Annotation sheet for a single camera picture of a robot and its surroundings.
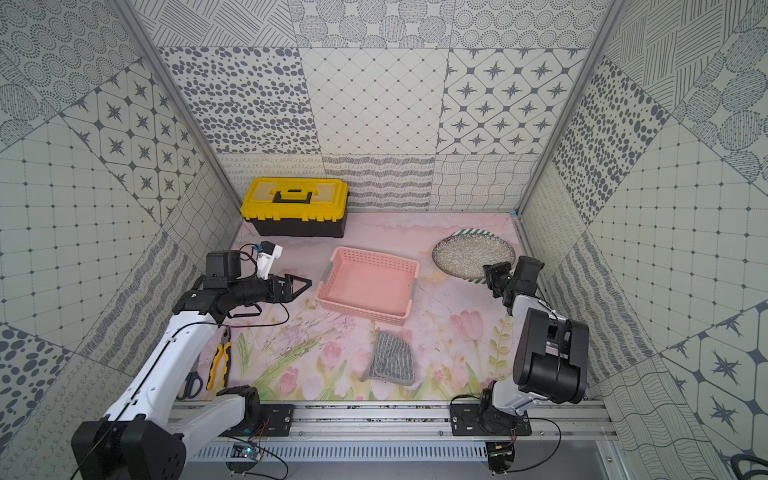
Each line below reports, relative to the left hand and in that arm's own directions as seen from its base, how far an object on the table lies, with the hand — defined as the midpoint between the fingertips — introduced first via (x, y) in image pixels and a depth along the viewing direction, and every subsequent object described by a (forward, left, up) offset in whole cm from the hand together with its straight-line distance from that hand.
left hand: (295, 277), depth 77 cm
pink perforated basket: (+12, -16, -22) cm, 30 cm away
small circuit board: (-37, +9, -22) cm, 44 cm away
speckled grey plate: (+20, -50, -16) cm, 56 cm away
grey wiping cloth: (-15, -26, -18) cm, 35 cm away
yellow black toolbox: (+31, +5, -5) cm, 32 cm away
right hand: (+13, -54, -12) cm, 57 cm away
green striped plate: (+36, -56, -21) cm, 69 cm away
